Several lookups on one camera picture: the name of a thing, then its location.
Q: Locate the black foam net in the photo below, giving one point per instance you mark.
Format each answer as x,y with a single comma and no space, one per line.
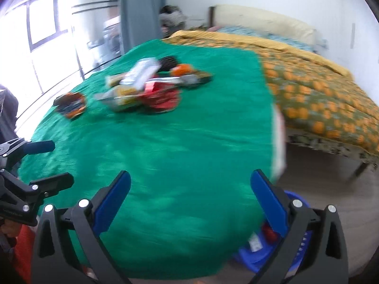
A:
168,62

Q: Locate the blue patterned pillow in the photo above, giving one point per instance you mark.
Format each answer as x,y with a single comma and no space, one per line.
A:
278,38

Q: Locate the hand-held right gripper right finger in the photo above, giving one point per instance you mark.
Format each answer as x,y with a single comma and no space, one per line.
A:
268,201

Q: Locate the blue plastic bin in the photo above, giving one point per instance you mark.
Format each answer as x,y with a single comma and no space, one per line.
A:
254,257

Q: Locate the cream snack wrapper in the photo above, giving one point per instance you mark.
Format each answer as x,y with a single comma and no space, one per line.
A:
140,71

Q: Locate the small yellow packet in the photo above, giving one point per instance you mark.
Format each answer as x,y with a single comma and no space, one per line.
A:
114,80

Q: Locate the orange floral quilt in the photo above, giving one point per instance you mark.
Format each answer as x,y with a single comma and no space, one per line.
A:
311,94

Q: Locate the cream pillow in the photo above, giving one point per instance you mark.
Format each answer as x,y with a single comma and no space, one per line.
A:
266,20

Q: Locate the glass sliding door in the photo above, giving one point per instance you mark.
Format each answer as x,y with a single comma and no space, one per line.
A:
88,35

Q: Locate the green patterned cloth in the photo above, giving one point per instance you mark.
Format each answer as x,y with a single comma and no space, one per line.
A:
177,153

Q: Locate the orange and black packet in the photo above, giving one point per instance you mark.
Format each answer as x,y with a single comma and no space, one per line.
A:
71,105

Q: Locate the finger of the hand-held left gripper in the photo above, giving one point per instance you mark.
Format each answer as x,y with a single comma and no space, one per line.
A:
53,183
38,147

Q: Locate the grey curtain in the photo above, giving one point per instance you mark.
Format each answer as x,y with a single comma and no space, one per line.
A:
142,11

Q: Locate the pile of clothes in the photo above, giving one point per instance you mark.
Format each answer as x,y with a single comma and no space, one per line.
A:
173,17

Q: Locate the white paper scrap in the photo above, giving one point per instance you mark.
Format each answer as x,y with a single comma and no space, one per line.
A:
256,241

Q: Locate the yellow snack wrapper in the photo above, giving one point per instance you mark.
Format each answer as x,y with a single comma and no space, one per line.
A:
124,93

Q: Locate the dark cloth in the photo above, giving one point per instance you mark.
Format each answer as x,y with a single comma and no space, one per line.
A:
7,109

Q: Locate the silver wrapper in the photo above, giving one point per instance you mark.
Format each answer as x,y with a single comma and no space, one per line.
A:
165,80

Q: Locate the white wardrobe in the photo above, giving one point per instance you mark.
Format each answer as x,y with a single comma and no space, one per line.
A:
352,35

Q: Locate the brown wooden headboard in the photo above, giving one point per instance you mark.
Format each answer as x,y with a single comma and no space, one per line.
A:
211,16

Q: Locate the small red packet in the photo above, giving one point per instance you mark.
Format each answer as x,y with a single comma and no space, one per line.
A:
270,232

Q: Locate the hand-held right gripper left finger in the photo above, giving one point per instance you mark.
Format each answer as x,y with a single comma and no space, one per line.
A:
114,201

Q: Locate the window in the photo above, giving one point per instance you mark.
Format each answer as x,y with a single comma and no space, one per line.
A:
41,20

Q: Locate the washing machine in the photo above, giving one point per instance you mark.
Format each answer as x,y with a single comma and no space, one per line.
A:
112,38

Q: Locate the bed base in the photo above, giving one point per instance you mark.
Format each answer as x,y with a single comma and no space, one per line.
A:
325,146

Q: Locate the red snack wrapper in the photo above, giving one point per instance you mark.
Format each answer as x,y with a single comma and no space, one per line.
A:
161,100

